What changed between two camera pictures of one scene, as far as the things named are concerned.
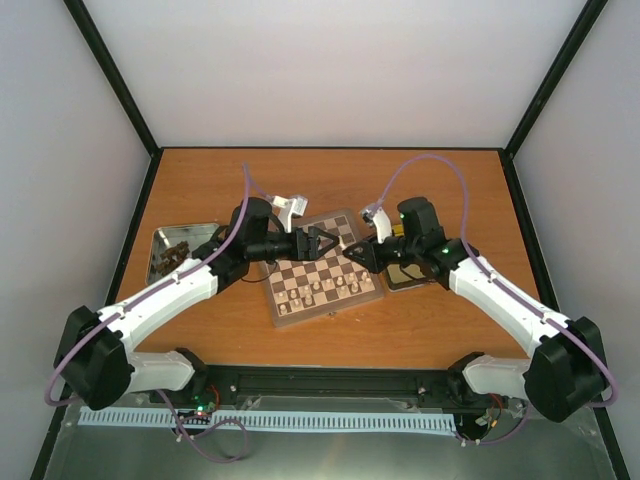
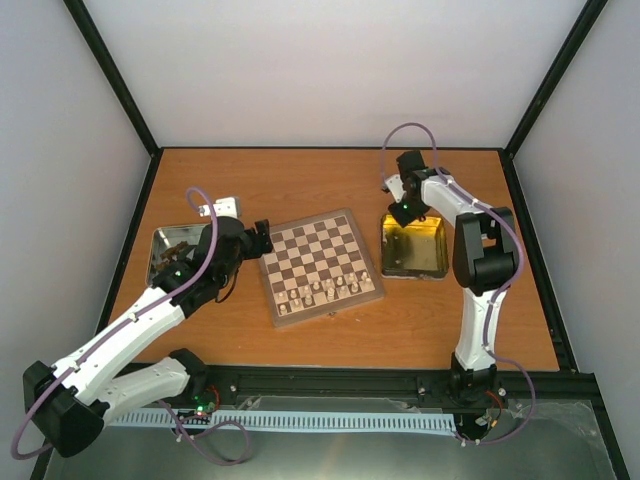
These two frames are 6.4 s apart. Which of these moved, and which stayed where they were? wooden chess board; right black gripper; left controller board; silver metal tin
Moved: right black gripper
Stayed: wooden chess board; left controller board; silver metal tin
